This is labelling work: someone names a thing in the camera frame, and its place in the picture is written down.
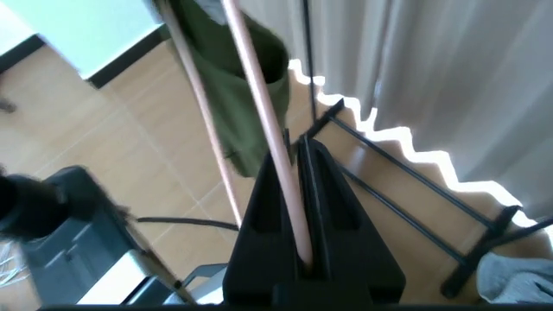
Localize beige curtain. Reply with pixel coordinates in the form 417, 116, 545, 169
239, 0, 553, 219

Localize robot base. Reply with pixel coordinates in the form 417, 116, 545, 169
19, 166, 230, 306

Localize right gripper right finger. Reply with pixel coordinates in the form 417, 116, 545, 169
297, 134, 407, 303

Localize black clothes rack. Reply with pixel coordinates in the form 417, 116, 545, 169
283, 0, 553, 299

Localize pale grey shorts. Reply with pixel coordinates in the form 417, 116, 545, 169
474, 251, 553, 306

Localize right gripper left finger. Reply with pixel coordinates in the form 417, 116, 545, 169
222, 150, 303, 303

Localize black cable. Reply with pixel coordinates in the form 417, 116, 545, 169
137, 215, 239, 232

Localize green long-sleeved shirt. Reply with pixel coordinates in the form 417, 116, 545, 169
146, 0, 291, 178

